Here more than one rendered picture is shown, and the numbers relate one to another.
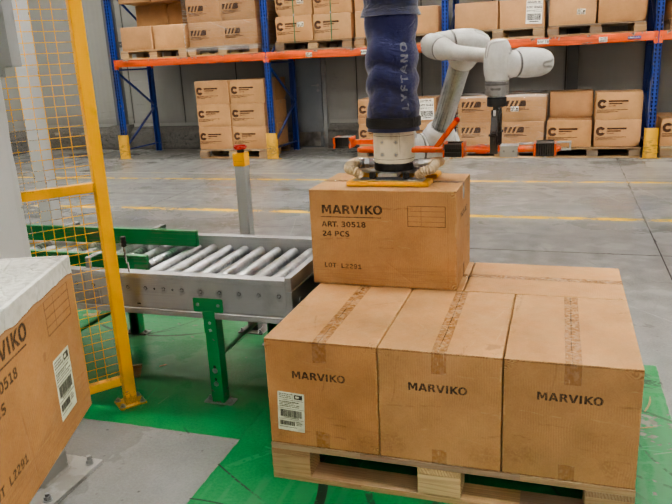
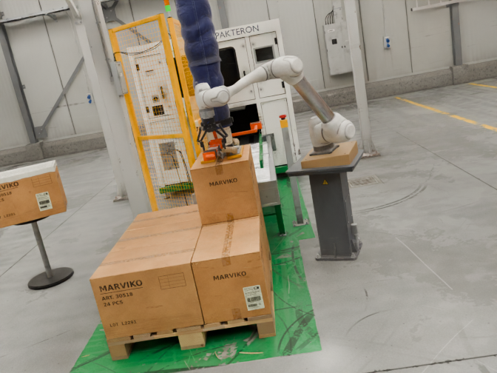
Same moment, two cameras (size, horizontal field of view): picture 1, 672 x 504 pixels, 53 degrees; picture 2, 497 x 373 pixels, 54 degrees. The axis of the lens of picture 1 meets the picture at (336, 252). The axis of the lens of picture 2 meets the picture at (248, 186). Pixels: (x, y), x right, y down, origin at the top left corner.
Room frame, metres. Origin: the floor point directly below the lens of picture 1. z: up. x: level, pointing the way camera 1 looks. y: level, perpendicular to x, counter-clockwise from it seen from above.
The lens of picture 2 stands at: (2.08, -3.68, 1.60)
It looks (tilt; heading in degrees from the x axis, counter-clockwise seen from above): 15 degrees down; 75
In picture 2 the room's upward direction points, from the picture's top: 11 degrees counter-clockwise
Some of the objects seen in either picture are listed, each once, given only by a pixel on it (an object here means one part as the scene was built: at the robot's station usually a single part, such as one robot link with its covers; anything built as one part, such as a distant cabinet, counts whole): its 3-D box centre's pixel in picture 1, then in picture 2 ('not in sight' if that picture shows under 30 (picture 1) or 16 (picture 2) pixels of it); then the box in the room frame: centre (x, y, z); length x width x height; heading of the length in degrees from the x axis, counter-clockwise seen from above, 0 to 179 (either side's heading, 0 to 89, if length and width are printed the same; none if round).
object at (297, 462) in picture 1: (459, 410); (202, 291); (2.44, -0.46, 0.07); 1.20 x 1.00 x 0.14; 72
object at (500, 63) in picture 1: (500, 59); (204, 95); (2.70, -0.67, 1.41); 0.13 x 0.11 x 0.16; 107
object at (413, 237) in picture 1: (392, 227); (227, 182); (2.83, -0.25, 0.74); 0.60 x 0.40 x 0.40; 71
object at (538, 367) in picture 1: (459, 347); (194, 255); (2.44, -0.46, 0.34); 1.20 x 1.00 x 0.40; 72
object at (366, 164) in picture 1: (394, 165); not in sight; (2.83, -0.26, 1.01); 0.34 x 0.25 x 0.06; 71
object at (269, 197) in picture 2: (317, 282); (237, 202); (2.94, 0.09, 0.48); 0.70 x 0.03 x 0.15; 162
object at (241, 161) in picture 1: (248, 243); (292, 172); (3.60, 0.48, 0.50); 0.07 x 0.07 x 1.00; 72
